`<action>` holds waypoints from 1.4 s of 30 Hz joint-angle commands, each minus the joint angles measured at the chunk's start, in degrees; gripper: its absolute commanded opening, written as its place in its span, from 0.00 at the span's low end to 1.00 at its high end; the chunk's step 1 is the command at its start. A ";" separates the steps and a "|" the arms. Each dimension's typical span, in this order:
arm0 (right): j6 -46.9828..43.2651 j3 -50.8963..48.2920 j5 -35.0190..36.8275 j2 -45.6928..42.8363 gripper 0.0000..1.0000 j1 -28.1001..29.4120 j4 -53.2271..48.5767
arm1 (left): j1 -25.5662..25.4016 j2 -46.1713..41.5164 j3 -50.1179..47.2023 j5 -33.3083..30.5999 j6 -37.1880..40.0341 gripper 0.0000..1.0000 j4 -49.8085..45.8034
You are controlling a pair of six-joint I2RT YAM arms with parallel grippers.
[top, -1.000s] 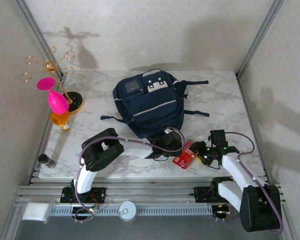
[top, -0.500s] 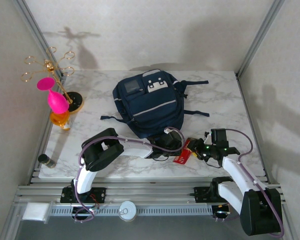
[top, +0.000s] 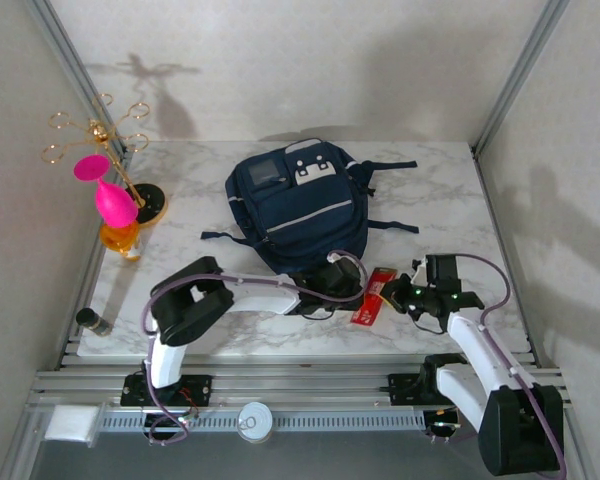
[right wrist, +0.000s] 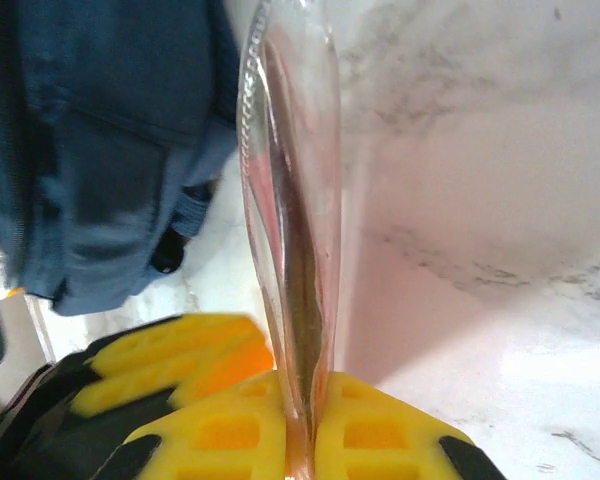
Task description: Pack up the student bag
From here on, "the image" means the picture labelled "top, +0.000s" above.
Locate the red box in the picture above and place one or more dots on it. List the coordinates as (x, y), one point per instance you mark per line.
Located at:
(372, 300)

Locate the navy blue student backpack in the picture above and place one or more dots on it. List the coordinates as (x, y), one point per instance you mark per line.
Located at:
(305, 210)

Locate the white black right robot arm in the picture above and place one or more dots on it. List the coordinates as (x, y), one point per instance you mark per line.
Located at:
(480, 350)

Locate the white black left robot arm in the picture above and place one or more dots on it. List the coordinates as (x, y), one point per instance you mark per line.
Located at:
(260, 297)

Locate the silver tin can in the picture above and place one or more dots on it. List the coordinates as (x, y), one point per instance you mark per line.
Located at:
(255, 422)

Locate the gold cup stand black base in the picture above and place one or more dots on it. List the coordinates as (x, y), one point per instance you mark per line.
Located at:
(150, 200)

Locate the orange lid bottle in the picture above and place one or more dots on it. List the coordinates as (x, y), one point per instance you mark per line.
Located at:
(120, 240)

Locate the pink goblet cup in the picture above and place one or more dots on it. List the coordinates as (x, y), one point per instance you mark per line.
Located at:
(115, 202)

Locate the small black cylinder bottle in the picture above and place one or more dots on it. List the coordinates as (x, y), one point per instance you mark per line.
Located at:
(95, 323)

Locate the white foam block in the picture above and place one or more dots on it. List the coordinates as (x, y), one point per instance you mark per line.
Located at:
(72, 425)

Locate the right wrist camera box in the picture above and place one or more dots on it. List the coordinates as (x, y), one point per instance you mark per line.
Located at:
(419, 272)

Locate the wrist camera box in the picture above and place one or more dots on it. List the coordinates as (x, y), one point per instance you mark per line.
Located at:
(337, 259)
(419, 272)

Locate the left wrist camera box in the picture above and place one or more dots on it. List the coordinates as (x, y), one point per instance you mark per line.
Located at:
(337, 259)

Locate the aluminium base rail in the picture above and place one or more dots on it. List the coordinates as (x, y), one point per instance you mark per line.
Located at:
(300, 380)

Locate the aluminium frame post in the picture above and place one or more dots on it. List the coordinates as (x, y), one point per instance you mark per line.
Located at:
(75, 65)
(515, 75)

